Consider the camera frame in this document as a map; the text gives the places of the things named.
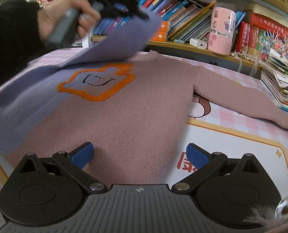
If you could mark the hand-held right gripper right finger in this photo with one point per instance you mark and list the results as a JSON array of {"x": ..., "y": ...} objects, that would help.
[{"x": 196, "y": 156}]

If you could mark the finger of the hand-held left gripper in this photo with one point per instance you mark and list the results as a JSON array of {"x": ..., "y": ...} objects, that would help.
[{"x": 127, "y": 10}]

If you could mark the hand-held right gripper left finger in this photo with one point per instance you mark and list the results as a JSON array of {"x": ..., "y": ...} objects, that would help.
[{"x": 82, "y": 155}]

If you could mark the pink and purple knit sweater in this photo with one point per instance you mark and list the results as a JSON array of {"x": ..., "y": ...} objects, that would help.
[{"x": 122, "y": 126}]

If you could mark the person's left hand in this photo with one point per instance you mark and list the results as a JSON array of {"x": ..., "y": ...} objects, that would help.
[{"x": 54, "y": 14}]

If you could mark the pink checkered desk mat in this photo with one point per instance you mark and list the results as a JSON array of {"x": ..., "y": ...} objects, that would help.
[{"x": 231, "y": 136}]

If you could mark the orange and white box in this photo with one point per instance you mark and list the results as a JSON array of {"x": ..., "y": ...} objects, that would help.
[
  {"x": 158, "y": 36},
  {"x": 164, "y": 26}
]

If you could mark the row of colourful books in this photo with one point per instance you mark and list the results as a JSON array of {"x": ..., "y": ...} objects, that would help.
[{"x": 180, "y": 12}]

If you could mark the wooden bookshelf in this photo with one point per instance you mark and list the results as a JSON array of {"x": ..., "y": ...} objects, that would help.
[{"x": 178, "y": 46}]

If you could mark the white charger plug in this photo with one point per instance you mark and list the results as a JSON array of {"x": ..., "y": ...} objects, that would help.
[{"x": 198, "y": 44}]

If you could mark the fluffy white charm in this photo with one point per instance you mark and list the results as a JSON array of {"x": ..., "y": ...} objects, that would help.
[{"x": 262, "y": 213}]

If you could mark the pink sticker-covered box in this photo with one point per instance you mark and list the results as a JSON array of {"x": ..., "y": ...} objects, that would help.
[{"x": 220, "y": 31}]

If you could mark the stack of magazines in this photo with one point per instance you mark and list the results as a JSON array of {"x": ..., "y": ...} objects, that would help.
[{"x": 279, "y": 87}]

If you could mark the red thick book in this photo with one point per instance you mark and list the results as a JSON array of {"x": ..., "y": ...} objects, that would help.
[
  {"x": 253, "y": 40},
  {"x": 242, "y": 37},
  {"x": 267, "y": 24}
]

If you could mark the jar of paper stars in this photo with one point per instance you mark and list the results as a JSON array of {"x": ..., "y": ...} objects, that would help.
[{"x": 278, "y": 47}]

